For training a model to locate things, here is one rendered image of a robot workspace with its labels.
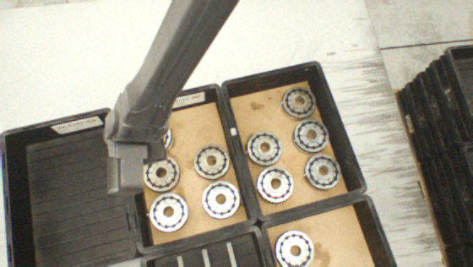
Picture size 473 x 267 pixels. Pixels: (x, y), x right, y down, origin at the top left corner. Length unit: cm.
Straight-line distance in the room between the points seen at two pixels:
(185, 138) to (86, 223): 36
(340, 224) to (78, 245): 72
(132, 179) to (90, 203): 49
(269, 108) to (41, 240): 73
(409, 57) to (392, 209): 134
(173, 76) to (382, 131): 97
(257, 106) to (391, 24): 157
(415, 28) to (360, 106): 131
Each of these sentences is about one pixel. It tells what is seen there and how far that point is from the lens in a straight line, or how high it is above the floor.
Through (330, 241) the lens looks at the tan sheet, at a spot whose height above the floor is 83.
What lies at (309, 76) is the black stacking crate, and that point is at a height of 86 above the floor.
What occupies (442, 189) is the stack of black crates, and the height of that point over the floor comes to 27.
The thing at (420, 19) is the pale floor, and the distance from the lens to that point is 258.
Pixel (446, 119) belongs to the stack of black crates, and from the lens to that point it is 175.
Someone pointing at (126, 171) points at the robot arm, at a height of 127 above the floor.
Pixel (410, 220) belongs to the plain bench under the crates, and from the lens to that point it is 126.
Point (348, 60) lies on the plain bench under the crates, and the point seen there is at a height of 70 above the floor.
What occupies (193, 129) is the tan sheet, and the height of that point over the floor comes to 83.
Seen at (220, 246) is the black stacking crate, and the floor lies 83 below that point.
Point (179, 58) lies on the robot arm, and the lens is 39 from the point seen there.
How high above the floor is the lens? 180
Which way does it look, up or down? 72 degrees down
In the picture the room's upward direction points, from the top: 7 degrees clockwise
